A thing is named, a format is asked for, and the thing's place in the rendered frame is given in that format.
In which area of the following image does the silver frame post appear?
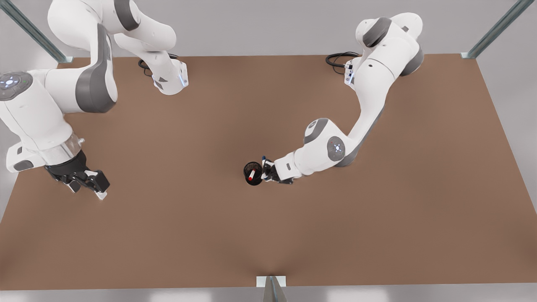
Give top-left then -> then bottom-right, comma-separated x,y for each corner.
0,0 -> 73,64
256,275 -> 287,302
460,0 -> 536,60

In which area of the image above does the black cable loop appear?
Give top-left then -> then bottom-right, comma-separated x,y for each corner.
326,52 -> 362,76
138,53 -> 179,78

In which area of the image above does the black mesh pen holder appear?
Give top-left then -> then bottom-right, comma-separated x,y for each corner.
243,161 -> 264,186

